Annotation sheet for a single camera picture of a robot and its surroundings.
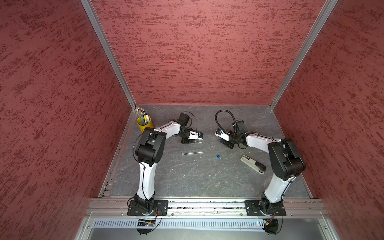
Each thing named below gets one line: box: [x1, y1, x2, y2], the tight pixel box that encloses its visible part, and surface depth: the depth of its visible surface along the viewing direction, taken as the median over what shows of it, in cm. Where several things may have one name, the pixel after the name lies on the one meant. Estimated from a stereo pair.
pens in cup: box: [135, 107, 150, 126], surface depth 99 cm
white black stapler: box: [240, 154, 267, 175], surface depth 89 cm
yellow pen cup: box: [137, 115, 154, 133], surface depth 100 cm
